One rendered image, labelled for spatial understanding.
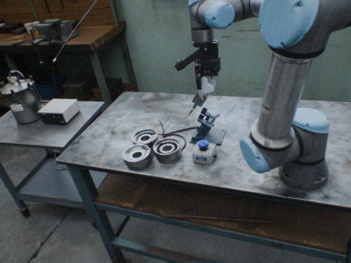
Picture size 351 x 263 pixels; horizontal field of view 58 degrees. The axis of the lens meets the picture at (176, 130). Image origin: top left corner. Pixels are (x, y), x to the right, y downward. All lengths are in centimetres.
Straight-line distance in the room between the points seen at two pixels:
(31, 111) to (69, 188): 55
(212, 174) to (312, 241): 42
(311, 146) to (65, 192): 160
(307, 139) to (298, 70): 29
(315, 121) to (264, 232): 50
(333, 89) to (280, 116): 200
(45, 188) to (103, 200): 84
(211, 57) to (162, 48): 181
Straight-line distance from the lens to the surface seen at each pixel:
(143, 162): 119
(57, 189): 223
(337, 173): 115
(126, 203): 145
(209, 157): 114
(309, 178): 106
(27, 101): 200
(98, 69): 269
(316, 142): 98
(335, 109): 147
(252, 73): 277
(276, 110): 79
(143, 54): 302
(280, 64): 71
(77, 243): 215
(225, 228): 130
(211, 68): 112
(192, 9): 108
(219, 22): 97
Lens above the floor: 156
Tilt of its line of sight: 34 degrees down
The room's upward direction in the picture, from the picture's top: 10 degrees counter-clockwise
